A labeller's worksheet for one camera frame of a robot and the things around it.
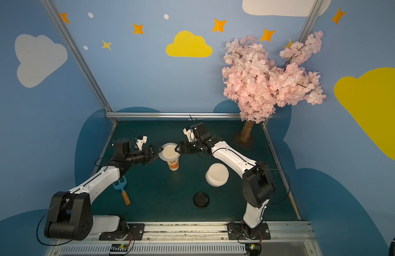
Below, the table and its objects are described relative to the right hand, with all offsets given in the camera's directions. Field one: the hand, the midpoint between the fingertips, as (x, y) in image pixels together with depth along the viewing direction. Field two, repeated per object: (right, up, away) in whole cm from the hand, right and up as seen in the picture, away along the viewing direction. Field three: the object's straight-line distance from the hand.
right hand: (183, 147), depth 85 cm
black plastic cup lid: (+10, -27, -2) cm, 29 cm away
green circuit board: (-29, -46, -12) cm, 55 cm away
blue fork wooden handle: (-35, -22, +3) cm, 41 cm away
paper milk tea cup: (-8, -2, +1) cm, 8 cm away
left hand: (-11, -1, -2) cm, 11 cm away
